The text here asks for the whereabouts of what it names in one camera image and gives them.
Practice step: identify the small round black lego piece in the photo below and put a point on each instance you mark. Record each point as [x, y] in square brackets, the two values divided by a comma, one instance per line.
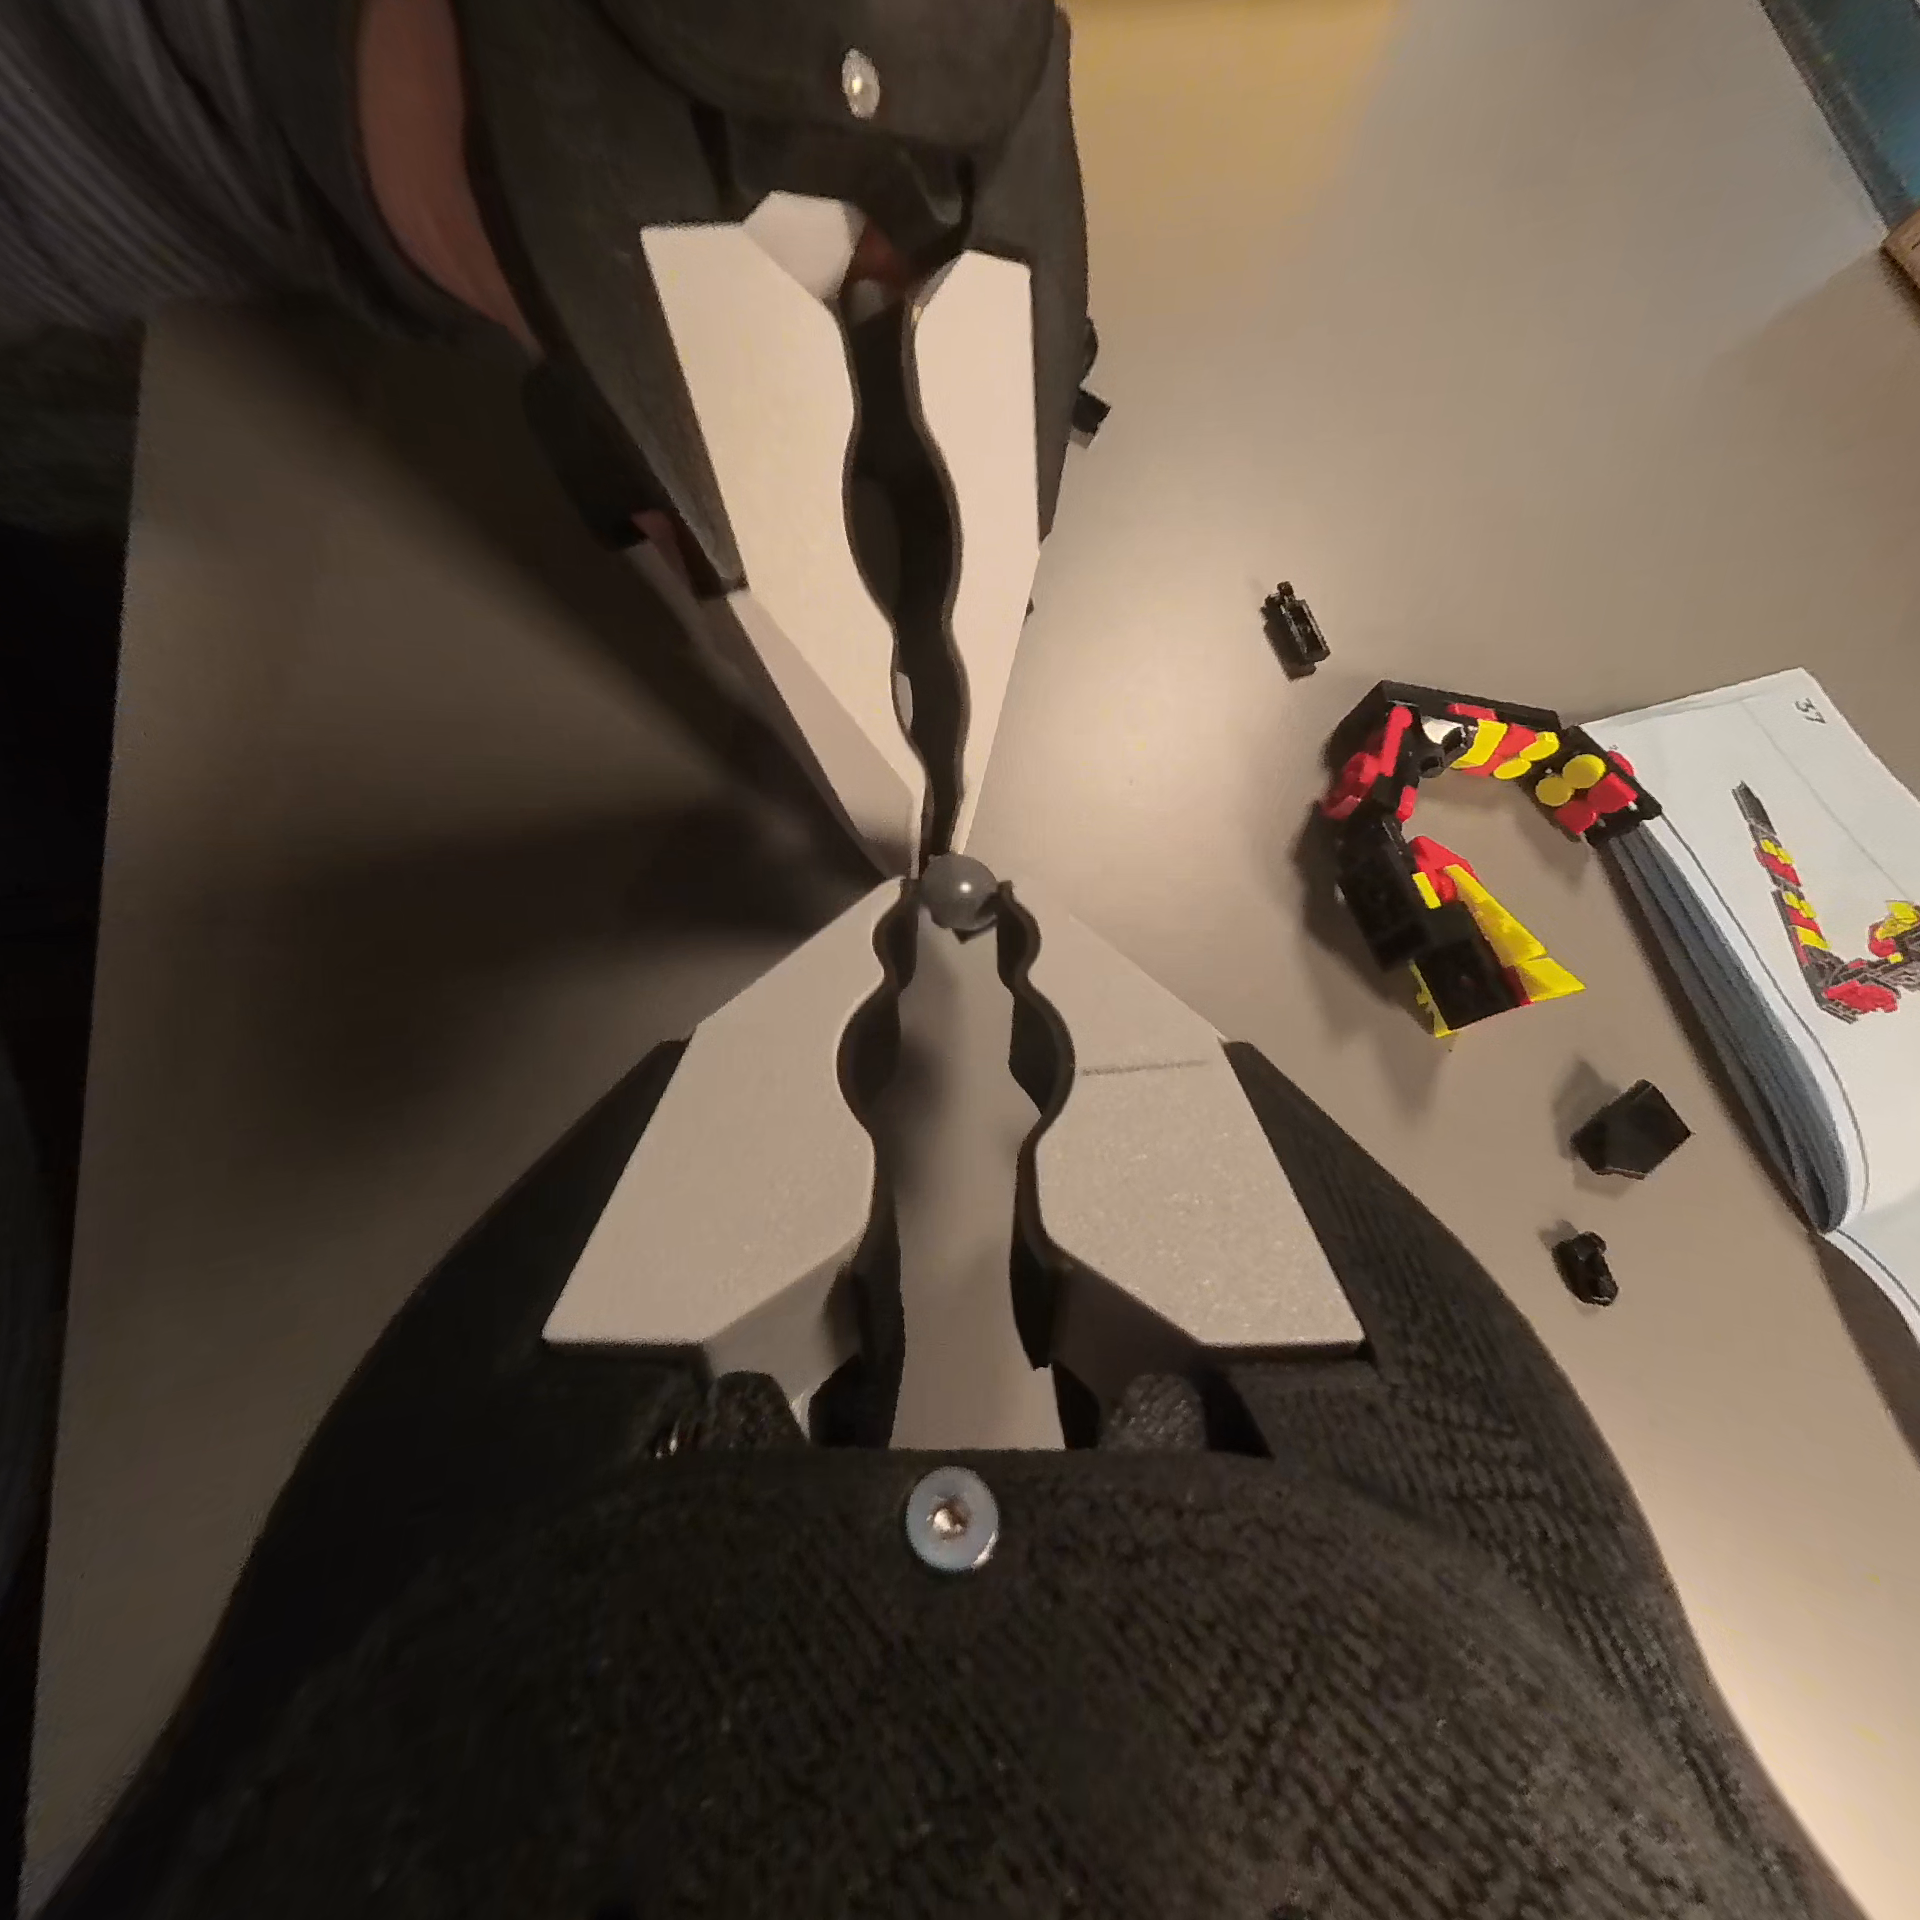
[1588, 1266]

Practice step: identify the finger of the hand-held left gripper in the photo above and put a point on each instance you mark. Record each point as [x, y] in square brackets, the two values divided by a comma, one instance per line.
[994, 450]
[764, 450]

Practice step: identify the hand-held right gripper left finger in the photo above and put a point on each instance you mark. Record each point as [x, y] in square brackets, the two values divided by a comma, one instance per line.
[720, 1184]

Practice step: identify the black lego plate with clip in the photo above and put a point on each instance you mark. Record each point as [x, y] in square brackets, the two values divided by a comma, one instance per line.
[1300, 626]

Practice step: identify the lego instruction booklet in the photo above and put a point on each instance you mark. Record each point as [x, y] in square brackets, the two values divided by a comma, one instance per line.
[1786, 930]

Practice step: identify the person's left hand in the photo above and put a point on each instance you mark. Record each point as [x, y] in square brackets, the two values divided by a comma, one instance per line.
[436, 194]

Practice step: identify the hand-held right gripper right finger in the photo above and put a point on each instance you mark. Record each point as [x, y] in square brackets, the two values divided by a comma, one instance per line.
[1184, 1184]

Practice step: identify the red black yellow lego snake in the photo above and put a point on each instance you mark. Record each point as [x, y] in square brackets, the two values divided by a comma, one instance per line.
[1442, 901]

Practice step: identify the black lego slope brick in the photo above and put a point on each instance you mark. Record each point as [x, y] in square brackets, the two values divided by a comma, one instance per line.
[1632, 1128]

